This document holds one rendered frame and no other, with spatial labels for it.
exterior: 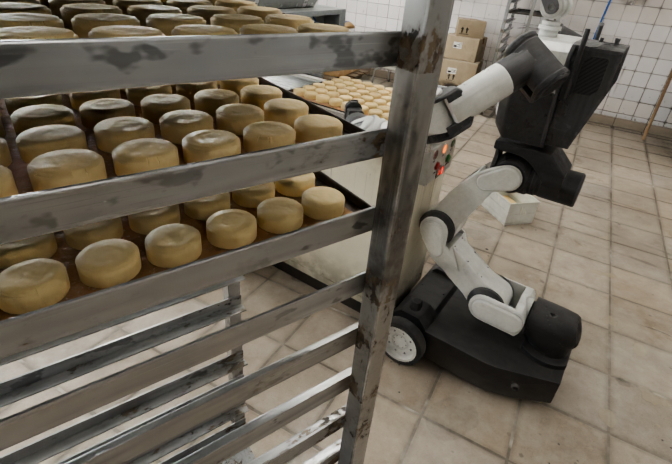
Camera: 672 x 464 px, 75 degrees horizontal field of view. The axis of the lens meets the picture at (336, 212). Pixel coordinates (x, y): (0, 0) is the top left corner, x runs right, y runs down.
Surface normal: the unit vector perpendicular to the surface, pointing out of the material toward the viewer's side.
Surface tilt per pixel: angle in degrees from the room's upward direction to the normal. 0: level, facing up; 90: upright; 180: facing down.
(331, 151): 90
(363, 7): 90
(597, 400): 0
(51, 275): 0
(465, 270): 90
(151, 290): 90
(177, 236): 0
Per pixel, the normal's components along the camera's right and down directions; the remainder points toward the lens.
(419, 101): 0.59, 0.45
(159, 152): 0.08, -0.86
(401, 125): -0.80, 0.24
